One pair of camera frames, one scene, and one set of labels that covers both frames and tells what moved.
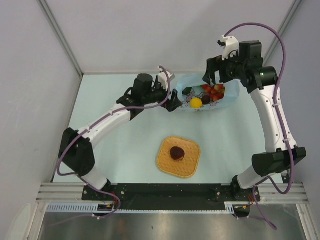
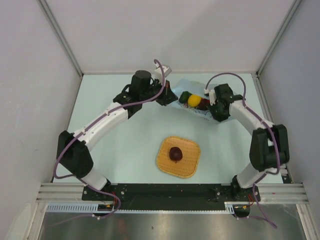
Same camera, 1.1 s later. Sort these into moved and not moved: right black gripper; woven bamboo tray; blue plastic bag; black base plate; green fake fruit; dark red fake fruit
Moved: green fake fruit; blue plastic bag; right black gripper
Not moved: black base plate; dark red fake fruit; woven bamboo tray
